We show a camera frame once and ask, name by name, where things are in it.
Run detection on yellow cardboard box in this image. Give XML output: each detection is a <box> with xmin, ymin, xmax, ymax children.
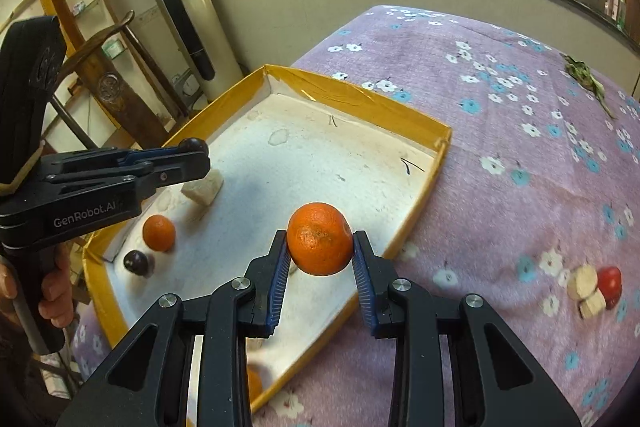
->
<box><xmin>80</xmin><ymin>64</ymin><xmax>452</xmax><ymax>414</ymax></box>

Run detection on dark wooden chair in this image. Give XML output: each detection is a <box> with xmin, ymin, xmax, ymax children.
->
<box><xmin>47</xmin><ymin>9</ymin><xmax>201</xmax><ymax>150</ymax></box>

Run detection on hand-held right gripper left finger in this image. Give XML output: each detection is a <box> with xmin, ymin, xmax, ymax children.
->
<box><xmin>55</xmin><ymin>229</ymin><xmax>293</xmax><ymax>427</ymax></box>

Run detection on white wall socket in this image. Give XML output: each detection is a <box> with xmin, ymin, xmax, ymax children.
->
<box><xmin>172</xmin><ymin>72</ymin><xmax>205</xmax><ymax>104</ymax></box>

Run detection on large yellow-orange orange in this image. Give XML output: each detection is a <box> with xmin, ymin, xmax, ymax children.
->
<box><xmin>247</xmin><ymin>369</ymin><xmax>264</xmax><ymax>403</ymax></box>

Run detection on beige standing air conditioner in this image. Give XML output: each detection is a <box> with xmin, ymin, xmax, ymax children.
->
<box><xmin>126</xmin><ymin>0</ymin><xmax>247</xmax><ymax>110</ymax></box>

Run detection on green leafy stems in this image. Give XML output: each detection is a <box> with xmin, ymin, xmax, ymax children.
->
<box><xmin>562</xmin><ymin>54</ymin><xmax>618</xmax><ymax>120</ymax></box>

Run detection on person's left hand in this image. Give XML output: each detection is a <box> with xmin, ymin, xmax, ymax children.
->
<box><xmin>0</xmin><ymin>249</ymin><xmax>77</xmax><ymax>339</ymax></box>

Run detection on orange tangerine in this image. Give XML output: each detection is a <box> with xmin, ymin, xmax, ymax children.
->
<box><xmin>286</xmin><ymin>202</ymin><xmax>355</xmax><ymax>278</ymax></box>
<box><xmin>142</xmin><ymin>215</ymin><xmax>177</xmax><ymax>253</ymax></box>

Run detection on red cherry tomato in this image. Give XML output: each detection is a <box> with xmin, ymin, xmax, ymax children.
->
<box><xmin>597</xmin><ymin>266</ymin><xmax>623</xmax><ymax>310</ymax></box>

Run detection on small peeled sugarcane piece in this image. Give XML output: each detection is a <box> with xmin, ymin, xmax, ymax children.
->
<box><xmin>579</xmin><ymin>289</ymin><xmax>607</xmax><ymax>319</ymax></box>
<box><xmin>567</xmin><ymin>264</ymin><xmax>599</xmax><ymax>303</ymax></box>

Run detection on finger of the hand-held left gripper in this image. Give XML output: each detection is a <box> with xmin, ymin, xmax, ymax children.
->
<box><xmin>44</xmin><ymin>154</ymin><xmax>212</xmax><ymax>208</ymax></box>
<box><xmin>42</xmin><ymin>138</ymin><xmax>211</xmax><ymax>172</ymax></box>

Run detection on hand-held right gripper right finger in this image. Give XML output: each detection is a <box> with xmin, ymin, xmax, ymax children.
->
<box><xmin>350</xmin><ymin>231</ymin><xmax>583</xmax><ymax>427</ymax></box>

